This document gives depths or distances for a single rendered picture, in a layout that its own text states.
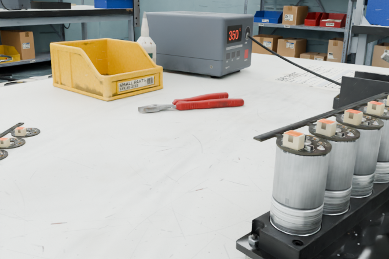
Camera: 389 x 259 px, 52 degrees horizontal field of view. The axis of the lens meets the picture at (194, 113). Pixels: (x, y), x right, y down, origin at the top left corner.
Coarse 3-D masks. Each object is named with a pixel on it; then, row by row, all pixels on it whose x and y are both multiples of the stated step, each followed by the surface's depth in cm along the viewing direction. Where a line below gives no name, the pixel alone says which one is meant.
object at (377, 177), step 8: (384, 112) 24; (384, 120) 23; (384, 128) 23; (384, 136) 23; (384, 144) 23; (384, 152) 23; (384, 160) 24; (376, 168) 24; (384, 168) 24; (376, 176) 24; (384, 176) 24
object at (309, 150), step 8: (280, 136) 19; (312, 136) 19; (280, 144) 18; (312, 144) 18; (320, 144) 18; (328, 144) 18; (296, 152) 17; (304, 152) 17; (312, 152) 17; (320, 152) 17; (328, 152) 18
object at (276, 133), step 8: (376, 96) 28; (384, 96) 28; (352, 104) 25; (360, 104) 25; (328, 112) 23; (336, 112) 24; (304, 120) 22; (312, 120) 22; (280, 128) 20; (288, 128) 20; (296, 128) 21; (256, 136) 19; (264, 136) 19; (272, 136) 19
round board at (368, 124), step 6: (342, 114) 23; (336, 120) 22; (342, 120) 22; (366, 120) 22; (372, 120) 22; (378, 120) 22; (348, 126) 21; (354, 126) 21; (360, 126) 21; (366, 126) 21; (372, 126) 21; (378, 126) 21
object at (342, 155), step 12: (336, 132) 20; (336, 144) 19; (348, 144) 19; (336, 156) 19; (348, 156) 20; (336, 168) 20; (348, 168) 20; (336, 180) 20; (348, 180) 20; (336, 192) 20; (348, 192) 20; (324, 204) 20; (336, 204) 20; (348, 204) 21
